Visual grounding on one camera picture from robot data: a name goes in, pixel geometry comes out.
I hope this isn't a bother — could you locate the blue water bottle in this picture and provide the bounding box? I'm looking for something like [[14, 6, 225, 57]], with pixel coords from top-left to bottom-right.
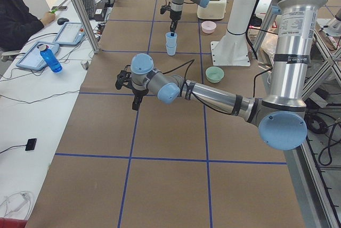
[[37, 44, 62, 73]]

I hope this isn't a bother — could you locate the seated person in black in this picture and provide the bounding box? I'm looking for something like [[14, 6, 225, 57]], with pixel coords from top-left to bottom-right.
[[1, 0, 55, 51]]

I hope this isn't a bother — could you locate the light blue cup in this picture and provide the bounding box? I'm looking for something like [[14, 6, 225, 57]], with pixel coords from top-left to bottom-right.
[[166, 44, 177, 56], [165, 31, 177, 47]]

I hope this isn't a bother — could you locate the white cable bundle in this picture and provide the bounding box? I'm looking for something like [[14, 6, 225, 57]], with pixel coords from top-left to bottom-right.
[[0, 190, 34, 219]]

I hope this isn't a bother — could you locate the aluminium frame post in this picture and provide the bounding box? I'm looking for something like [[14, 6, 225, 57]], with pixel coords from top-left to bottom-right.
[[71, 0, 100, 54]]

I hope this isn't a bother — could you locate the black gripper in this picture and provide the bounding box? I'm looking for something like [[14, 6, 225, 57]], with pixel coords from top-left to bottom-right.
[[132, 88, 148, 111], [160, 3, 181, 36]]

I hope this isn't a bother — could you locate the pink bowl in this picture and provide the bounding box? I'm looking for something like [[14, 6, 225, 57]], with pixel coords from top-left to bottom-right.
[[201, 21, 216, 34]]

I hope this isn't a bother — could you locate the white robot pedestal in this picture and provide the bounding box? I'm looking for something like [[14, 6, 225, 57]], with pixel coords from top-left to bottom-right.
[[211, 0, 258, 67]]

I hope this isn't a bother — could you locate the clear plastic bag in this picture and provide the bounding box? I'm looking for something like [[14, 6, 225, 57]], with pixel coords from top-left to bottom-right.
[[261, 33, 278, 64]]

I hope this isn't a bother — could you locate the smartphone on desk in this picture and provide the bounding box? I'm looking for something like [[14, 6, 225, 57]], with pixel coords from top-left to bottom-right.
[[51, 5, 68, 13]]

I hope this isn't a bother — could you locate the teach pendant tablet far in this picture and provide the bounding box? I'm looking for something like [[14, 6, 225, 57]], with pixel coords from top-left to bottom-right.
[[53, 22, 85, 46]]

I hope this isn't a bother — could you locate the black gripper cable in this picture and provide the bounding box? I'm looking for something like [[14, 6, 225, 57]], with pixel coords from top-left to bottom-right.
[[162, 59, 272, 116]]

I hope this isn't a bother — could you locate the teach pendant tablet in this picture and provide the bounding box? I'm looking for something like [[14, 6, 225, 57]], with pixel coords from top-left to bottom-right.
[[16, 41, 60, 71], [53, 22, 85, 46]]

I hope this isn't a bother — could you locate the green bowl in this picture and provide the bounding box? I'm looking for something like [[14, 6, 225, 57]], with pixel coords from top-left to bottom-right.
[[205, 66, 224, 84]]

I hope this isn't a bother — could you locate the teach pendant tablet near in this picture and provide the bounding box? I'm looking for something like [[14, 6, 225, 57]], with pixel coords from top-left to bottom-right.
[[16, 41, 60, 71]]

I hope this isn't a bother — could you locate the small black box device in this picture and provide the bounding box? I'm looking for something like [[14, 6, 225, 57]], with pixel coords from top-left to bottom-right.
[[25, 138, 37, 151]]

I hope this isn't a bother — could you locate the black keyboard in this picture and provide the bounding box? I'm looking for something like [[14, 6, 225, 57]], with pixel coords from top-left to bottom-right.
[[81, 0, 95, 20]]

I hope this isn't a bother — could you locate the black computer mouse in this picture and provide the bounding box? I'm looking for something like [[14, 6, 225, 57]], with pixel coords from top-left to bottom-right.
[[57, 18, 69, 26]]

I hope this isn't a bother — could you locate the cream toaster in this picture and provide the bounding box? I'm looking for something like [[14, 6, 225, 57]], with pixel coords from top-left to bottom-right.
[[197, 0, 227, 20]]

